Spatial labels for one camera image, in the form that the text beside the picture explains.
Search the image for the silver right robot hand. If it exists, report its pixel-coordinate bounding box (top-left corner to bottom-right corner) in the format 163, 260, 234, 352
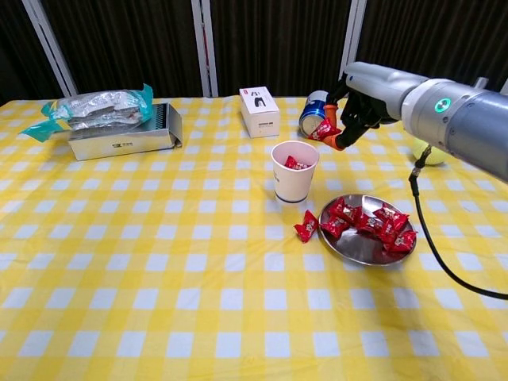
321, 61, 429, 152

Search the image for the white paper cup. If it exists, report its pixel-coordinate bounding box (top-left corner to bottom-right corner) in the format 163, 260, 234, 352
271, 140, 321, 205

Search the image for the blue drink can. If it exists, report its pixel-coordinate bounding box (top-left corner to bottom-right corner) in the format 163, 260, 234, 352
298, 90, 337, 139

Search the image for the yellow-green tennis ball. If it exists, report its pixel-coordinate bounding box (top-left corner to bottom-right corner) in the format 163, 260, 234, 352
412, 137, 448, 166

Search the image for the black curtain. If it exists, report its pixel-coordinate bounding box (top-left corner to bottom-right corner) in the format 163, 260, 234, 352
0, 0, 508, 105

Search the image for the small white product box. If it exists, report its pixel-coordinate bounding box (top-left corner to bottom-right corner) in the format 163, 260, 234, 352
239, 87, 282, 139

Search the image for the round steel plate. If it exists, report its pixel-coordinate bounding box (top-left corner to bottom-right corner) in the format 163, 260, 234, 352
318, 193, 418, 267

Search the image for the silver cardboard box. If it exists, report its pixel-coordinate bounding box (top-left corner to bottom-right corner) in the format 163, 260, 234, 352
67, 102, 184, 162

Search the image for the silver teal snack bag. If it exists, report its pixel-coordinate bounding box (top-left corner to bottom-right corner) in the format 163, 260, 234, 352
20, 83, 155, 142

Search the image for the yellow checked tablecloth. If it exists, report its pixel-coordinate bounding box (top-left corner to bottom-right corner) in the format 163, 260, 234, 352
0, 93, 508, 381

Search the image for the white metal frame post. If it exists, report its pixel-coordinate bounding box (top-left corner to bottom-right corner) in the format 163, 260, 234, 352
336, 0, 368, 98
191, 0, 219, 98
21, 0, 79, 97

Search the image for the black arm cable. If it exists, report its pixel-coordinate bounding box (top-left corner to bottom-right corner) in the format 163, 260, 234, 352
408, 144, 508, 301

